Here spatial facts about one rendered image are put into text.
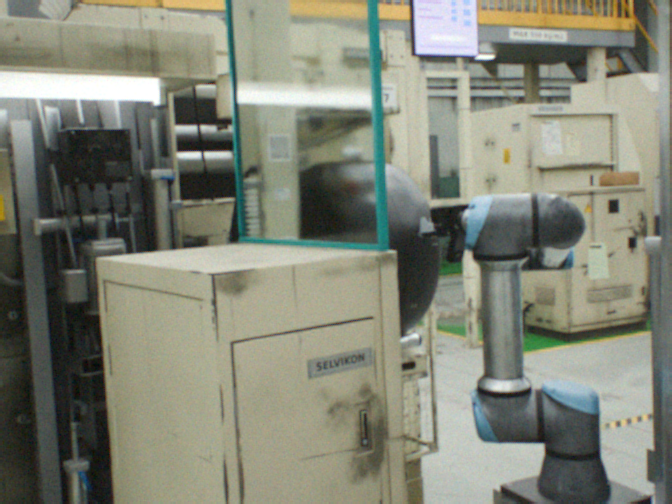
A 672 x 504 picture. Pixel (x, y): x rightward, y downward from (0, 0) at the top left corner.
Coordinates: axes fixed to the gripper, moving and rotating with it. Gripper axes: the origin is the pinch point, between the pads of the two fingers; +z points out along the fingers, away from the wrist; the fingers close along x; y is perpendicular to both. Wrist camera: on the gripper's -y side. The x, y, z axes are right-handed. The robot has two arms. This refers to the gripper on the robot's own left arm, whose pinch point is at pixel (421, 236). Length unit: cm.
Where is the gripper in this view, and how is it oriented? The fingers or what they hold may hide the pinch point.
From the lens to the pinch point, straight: 231.5
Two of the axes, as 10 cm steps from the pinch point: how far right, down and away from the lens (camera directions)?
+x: -8.1, 1.1, -5.8
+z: -5.8, 0.6, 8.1
